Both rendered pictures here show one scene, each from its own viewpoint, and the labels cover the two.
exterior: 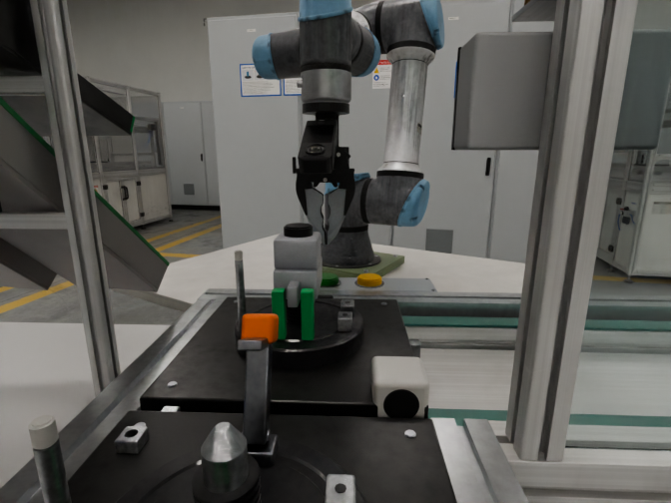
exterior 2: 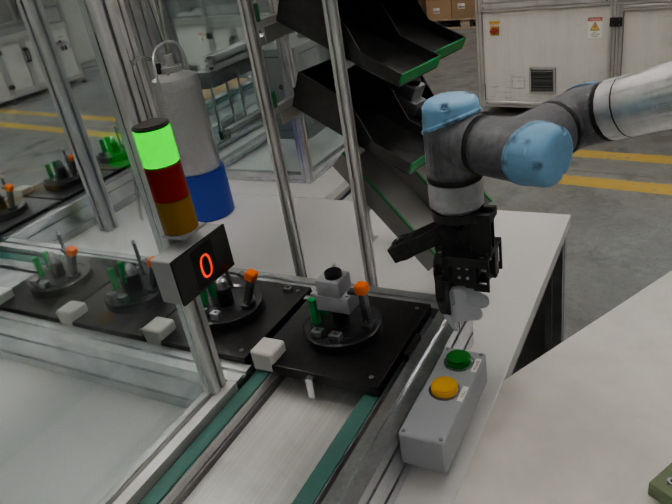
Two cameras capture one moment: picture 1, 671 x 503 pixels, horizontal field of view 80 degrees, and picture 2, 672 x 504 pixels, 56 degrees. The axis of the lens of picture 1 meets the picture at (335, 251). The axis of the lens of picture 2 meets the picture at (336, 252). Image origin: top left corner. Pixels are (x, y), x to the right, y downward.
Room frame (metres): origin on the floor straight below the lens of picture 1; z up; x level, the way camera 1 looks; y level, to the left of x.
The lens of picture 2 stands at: (0.88, -0.76, 1.61)
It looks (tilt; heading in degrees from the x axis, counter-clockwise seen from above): 27 degrees down; 120
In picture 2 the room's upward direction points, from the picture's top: 10 degrees counter-clockwise
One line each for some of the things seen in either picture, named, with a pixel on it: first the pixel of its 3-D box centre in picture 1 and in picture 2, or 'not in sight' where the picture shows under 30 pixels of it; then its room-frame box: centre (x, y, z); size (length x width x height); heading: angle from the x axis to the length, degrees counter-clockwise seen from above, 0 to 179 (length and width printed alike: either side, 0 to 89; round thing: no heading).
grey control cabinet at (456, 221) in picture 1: (442, 156); not in sight; (3.56, -0.93, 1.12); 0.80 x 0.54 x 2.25; 79
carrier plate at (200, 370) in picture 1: (300, 343); (344, 335); (0.41, 0.04, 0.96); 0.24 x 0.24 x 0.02; 88
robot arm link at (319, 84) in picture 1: (324, 90); (456, 192); (0.64, 0.02, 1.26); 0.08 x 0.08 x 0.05
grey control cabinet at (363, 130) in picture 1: (343, 156); not in sight; (3.73, -0.07, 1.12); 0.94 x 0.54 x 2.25; 79
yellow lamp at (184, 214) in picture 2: not in sight; (176, 212); (0.28, -0.15, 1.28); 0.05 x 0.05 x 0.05
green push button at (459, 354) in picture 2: (326, 281); (458, 361); (0.62, 0.01, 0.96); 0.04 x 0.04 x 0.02
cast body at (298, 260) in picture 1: (298, 260); (330, 287); (0.40, 0.04, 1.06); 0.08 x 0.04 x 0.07; 177
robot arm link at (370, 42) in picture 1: (342, 50); (525, 146); (0.74, -0.01, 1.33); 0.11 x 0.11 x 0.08; 65
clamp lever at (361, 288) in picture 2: not in sight; (360, 302); (0.45, 0.04, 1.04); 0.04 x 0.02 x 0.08; 178
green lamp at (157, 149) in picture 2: not in sight; (156, 145); (0.28, -0.15, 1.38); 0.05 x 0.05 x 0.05
